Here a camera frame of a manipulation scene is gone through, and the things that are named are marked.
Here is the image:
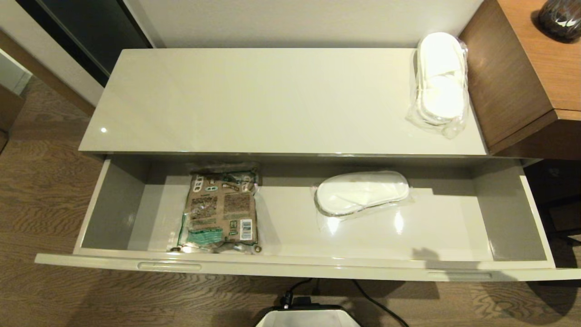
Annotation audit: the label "brown printed snack bag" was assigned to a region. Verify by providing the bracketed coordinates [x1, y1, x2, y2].
[170, 163, 265, 253]

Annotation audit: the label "brown wooden side table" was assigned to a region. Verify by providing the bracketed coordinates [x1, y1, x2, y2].
[458, 0, 581, 162]

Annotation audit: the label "white slippers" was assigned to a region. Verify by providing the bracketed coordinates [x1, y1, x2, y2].
[311, 170, 414, 230]
[405, 31, 469, 139]

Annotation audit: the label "dark round vase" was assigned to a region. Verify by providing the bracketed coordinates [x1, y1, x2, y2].
[538, 0, 581, 44]

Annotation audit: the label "brown wooden baseboard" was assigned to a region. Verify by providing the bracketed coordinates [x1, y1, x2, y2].
[0, 31, 96, 116]

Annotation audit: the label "pale grey panel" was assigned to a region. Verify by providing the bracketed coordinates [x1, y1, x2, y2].
[0, 48, 32, 95]

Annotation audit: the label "black base cable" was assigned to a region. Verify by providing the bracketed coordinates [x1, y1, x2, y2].
[281, 278, 409, 327]

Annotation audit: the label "dark glass door panel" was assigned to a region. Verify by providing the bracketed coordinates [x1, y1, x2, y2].
[16, 0, 153, 87]

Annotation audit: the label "beige cabinet drawer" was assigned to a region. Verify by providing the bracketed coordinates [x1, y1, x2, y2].
[34, 154, 581, 281]

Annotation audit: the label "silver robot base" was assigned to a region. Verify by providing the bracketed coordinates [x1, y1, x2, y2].
[256, 305, 364, 327]

